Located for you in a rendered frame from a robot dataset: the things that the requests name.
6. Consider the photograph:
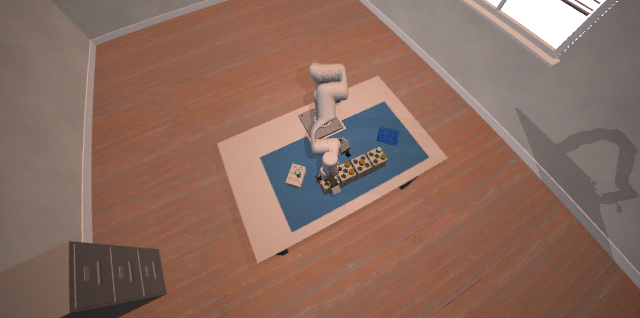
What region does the beige bucket adapter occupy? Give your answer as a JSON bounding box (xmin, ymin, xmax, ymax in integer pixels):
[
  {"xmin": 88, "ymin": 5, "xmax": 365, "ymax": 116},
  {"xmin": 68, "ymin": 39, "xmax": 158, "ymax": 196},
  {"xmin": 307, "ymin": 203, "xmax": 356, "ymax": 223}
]
[
  {"xmin": 350, "ymin": 154, "xmax": 372, "ymax": 178},
  {"xmin": 365, "ymin": 149, "xmax": 388, "ymax": 171},
  {"xmin": 336, "ymin": 163, "xmax": 356, "ymax": 186},
  {"xmin": 319, "ymin": 176, "xmax": 340, "ymax": 193}
]

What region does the beige tube rack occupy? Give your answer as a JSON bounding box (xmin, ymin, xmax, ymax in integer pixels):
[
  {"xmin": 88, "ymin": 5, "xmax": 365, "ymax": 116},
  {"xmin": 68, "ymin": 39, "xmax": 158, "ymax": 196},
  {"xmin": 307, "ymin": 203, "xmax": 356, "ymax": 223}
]
[{"xmin": 285, "ymin": 164, "xmax": 306, "ymax": 189}]

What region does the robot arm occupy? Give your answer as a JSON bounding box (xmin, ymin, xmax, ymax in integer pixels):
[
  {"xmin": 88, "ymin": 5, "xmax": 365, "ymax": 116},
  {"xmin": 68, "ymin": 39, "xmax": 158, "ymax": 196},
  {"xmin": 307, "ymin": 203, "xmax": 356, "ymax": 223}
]
[{"xmin": 309, "ymin": 62, "xmax": 348, "ymax": 194}]

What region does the blue flat mat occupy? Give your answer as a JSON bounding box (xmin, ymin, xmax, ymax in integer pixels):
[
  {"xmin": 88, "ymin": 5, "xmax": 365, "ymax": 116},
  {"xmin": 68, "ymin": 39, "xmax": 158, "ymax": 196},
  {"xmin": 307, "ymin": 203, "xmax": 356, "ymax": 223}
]
[{"xmin": 260, "ymin": 102, "xmax": 429, "ymax": 232}]

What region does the blue tube rack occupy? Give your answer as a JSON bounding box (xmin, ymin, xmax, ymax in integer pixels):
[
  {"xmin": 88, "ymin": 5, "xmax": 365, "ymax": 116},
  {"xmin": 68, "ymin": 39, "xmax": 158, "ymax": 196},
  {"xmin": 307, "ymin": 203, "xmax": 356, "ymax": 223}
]
[{"xmin": 377, "ymin": 126, "xmax": 399, "ymax": 146}]

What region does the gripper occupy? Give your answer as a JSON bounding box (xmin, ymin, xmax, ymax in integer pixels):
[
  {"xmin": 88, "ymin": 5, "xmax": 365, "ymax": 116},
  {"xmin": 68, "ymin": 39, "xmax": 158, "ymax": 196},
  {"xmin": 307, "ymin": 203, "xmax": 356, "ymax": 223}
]
[{"xmin": 317, "ymin": 166, "xmax": 340, "ymax": 182}]

